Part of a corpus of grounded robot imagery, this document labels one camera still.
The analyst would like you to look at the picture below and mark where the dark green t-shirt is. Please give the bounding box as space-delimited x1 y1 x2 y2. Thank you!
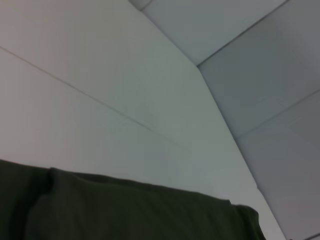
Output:
0 159 267 240

